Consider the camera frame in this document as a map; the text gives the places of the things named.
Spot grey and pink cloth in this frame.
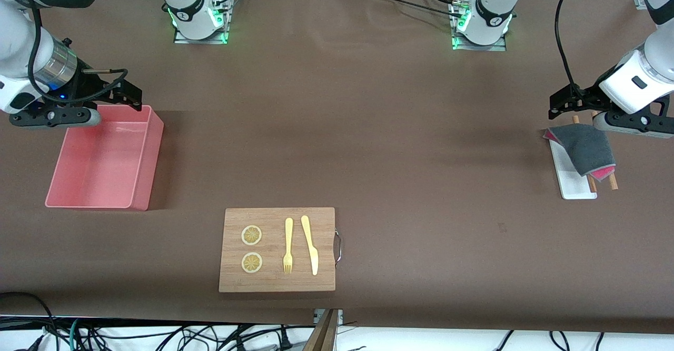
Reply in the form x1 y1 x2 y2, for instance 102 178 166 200
543 124 617 182

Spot pink plastic bin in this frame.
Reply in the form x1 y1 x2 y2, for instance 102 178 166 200
45 105 164 211

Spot white rectangular tray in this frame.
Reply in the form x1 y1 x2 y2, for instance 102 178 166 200
549 139 598 200

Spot yellow plastic fork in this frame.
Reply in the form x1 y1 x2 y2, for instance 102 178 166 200
283 218 294 274

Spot wooden cutting board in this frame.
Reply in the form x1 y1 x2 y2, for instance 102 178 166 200
219 207 343 293

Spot yellow plastic knife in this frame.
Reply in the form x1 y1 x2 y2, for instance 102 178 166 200
301 215 319 276

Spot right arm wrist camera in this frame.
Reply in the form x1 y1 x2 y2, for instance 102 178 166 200
9 106 102 131

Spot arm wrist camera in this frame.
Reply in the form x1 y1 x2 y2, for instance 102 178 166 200
9 106 102 131
592 110 674 139

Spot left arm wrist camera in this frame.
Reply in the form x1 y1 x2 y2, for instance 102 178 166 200
592 110 674 139

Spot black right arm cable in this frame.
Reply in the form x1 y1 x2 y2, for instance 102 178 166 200
21 0 128 104

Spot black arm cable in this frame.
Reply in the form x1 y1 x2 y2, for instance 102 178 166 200
554 0 585 91
21 0 128 104

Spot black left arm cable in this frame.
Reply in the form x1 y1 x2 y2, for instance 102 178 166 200
554 0 585 91

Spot teal cable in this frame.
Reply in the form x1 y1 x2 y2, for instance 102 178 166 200
68 318 84 351

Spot wooden post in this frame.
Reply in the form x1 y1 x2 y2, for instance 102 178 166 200
304 309 339 351

